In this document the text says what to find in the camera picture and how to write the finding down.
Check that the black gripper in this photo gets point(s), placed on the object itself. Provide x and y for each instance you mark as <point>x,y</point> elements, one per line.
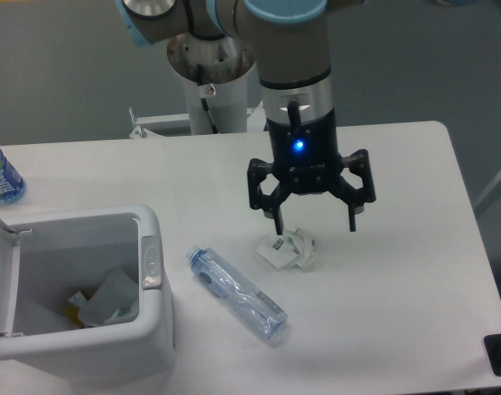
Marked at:
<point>302,152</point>

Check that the white paper trash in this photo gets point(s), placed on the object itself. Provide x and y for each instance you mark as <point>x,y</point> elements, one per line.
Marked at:
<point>294,249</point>

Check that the clear plastic water bottle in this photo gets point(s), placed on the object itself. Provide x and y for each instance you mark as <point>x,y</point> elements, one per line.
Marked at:
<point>250,304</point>

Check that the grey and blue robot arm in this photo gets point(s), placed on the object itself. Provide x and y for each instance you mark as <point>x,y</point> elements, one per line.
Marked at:
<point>289,42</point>

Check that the white trash can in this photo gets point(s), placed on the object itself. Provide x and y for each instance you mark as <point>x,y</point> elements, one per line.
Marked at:
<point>45,258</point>

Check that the white paper in bin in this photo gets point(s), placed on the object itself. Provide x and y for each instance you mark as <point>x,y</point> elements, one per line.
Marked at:
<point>115,301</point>

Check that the yellow scrap in bin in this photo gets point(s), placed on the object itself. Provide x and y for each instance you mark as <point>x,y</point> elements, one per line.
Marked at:
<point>71,313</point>

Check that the blue labelled water bottle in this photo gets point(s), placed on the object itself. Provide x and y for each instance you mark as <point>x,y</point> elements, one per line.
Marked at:
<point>12,185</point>

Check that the white pedestal base frame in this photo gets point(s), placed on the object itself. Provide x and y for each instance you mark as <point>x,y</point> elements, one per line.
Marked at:
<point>176,125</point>

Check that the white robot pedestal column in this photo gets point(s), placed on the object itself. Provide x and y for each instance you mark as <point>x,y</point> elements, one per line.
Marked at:
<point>215,76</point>

